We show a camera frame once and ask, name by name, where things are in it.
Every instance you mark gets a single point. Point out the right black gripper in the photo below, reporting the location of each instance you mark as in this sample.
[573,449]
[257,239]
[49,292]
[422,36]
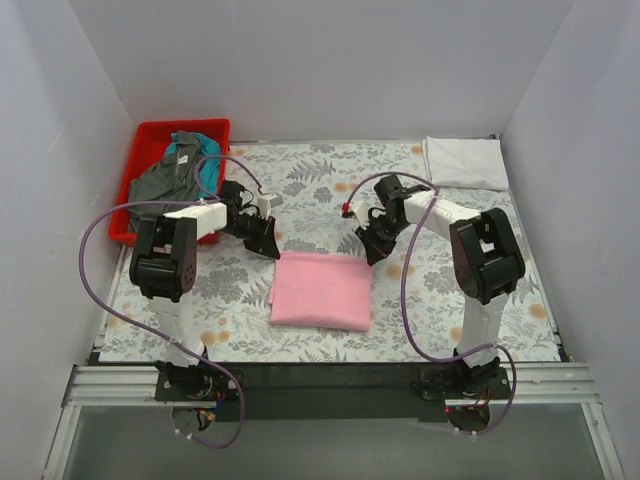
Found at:
[376,235]

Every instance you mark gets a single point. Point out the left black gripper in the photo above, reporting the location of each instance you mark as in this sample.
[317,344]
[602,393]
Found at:
[265,232]

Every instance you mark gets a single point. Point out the pink t shirt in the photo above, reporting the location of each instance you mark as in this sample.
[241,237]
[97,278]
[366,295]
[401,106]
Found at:
[313,290]

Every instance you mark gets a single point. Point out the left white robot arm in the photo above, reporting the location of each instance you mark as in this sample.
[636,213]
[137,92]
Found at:
[164,267]

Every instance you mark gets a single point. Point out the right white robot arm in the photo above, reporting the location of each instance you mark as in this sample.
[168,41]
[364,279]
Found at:
[487,265]

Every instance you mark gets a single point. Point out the teal t shirt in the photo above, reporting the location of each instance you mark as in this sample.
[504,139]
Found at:
[205,147]

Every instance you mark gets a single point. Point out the grey t shirt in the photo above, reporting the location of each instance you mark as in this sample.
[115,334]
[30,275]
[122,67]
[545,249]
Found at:
[171,178]

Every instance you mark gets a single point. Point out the folded white t shirt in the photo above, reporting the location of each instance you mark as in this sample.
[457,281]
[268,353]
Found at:
[465,163]

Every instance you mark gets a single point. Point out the red plastic bin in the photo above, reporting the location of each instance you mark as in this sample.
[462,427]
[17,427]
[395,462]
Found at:
[149,144]

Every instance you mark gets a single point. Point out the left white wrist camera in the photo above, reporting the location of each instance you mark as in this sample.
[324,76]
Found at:
[265,203]

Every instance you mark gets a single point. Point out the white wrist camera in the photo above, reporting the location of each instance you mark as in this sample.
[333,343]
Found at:
[357,210]
[265,203]

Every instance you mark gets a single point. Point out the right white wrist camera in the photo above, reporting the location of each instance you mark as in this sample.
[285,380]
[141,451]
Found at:
[357,210]

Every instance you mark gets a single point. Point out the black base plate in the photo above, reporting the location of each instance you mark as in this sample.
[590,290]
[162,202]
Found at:
[330,395]

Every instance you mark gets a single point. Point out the aluminium rail frame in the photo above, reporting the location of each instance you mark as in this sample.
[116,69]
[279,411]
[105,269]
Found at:
[549,383]

